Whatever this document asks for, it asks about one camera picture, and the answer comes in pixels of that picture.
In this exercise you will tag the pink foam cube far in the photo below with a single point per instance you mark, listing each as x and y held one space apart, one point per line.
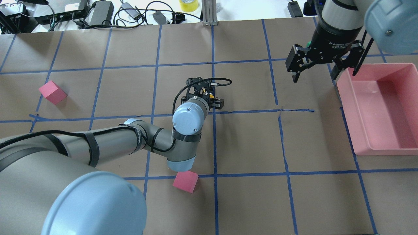
52 92

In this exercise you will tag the large black power brick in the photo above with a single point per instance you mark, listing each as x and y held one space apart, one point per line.
102 13

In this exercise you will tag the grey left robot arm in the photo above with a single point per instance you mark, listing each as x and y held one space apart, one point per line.
50 184

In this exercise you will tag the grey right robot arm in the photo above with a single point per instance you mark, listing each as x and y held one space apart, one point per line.
252 53

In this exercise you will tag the pink plastic bin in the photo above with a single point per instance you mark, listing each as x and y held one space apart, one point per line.
380 105

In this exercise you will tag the yellow tape roll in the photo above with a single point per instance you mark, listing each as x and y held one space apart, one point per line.
189 5

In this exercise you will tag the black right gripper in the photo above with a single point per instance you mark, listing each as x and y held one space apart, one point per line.
333 41

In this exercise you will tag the pink foam cube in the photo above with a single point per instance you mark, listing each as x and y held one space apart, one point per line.
52 92
186 181

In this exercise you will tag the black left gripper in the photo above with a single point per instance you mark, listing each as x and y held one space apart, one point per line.
218 103

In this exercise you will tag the black power adapter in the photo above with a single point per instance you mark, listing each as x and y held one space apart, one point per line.
294 9

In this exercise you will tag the aluminium frame post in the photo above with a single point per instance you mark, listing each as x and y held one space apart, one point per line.
209 12

